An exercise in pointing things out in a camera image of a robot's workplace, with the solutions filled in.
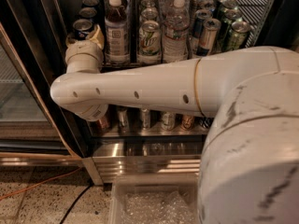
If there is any green soda can front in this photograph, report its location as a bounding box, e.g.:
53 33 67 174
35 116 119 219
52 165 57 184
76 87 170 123
221 21 251 52

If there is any blue pepsi can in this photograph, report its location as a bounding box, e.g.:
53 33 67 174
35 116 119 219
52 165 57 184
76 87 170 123
81 0 101 12
72 19 93 40
78 7 99 24

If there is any stainless steel fridge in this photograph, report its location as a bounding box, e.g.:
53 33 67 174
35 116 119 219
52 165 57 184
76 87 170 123
1 0 299 185

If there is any silver can bottom middle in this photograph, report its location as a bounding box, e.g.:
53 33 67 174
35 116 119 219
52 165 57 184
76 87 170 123
140 108 151 130

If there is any orange can bottom shelf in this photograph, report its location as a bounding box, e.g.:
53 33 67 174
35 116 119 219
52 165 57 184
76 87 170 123
96 115 111 131

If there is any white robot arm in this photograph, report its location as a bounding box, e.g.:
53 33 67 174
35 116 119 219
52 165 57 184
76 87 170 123
50 41 299 224

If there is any clear plastic bin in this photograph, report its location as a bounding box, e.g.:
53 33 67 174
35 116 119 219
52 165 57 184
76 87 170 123
108 174 200 224

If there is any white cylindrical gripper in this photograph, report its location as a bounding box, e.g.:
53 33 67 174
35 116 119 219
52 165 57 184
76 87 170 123
65 24 105 74

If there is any black cable left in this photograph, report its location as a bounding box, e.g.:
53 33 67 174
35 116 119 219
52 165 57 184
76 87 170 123
59 180 94 224

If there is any glass fridge door left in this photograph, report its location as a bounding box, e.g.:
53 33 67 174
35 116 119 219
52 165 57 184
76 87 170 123
0 29 79 165

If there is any blue can bottom shelf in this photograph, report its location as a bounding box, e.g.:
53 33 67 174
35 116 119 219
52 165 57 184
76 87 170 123
199 118 214 129

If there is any silver can bottom left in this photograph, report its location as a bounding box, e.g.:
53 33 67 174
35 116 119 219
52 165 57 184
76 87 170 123
117 106 130 131

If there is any brown can bottom shelf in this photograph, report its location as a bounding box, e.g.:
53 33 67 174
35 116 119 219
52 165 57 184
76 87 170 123
180 115 195 130

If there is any blue pepsi can front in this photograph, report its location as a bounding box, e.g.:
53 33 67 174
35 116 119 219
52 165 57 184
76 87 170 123
72 19 93 40

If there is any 7up can front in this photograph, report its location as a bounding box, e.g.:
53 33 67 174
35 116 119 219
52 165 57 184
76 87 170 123
137 21 161 64

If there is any silver can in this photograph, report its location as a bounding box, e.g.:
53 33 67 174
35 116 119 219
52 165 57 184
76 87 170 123
117 106 130 131
140 108 151 130

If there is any red bull can front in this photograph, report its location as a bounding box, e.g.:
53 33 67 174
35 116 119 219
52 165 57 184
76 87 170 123
196 19 221 57

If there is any water bottle front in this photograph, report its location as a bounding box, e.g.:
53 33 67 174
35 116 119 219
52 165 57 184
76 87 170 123
163 0 190 63

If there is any white can bottom shelf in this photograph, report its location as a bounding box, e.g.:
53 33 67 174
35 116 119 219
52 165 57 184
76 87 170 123
161 112 176 131

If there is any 7up can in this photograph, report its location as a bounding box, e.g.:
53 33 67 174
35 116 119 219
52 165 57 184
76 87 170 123
139 0 156 12
140 7 158 23
137 21 161 64

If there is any orange cable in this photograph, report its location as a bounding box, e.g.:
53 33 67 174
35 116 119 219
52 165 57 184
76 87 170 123
0 166 84 202

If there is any brown tea bottle front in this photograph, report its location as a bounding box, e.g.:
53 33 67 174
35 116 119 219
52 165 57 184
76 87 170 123
105 0 129 63

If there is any red bull can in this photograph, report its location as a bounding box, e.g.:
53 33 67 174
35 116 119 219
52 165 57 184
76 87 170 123
190 0 207 17
191 9 212 49
196 19 221 57

